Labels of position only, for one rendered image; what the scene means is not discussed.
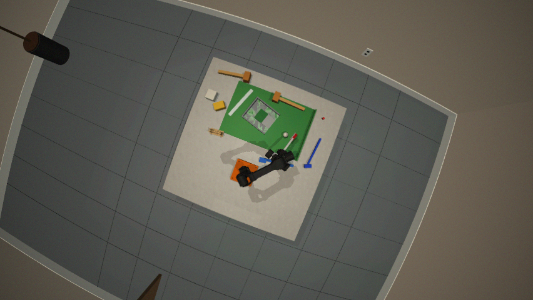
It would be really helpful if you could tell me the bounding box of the brown wooden mallet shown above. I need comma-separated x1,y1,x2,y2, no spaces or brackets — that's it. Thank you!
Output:
218,70,251,84
272,91,305,111

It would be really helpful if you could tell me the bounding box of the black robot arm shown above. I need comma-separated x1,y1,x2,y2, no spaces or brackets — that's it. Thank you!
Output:
236,149,295,187

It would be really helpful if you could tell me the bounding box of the white flat strip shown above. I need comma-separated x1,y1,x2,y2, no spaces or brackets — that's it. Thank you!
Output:
228,89,253,116

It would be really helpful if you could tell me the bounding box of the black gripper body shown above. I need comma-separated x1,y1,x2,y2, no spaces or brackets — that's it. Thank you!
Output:
265,149,290,171

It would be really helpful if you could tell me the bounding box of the green putting mat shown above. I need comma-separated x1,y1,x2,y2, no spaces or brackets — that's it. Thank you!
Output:
219,81,314,161

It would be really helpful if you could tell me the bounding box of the yellow cube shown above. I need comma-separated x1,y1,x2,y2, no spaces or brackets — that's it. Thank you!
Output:
213,101,226,111

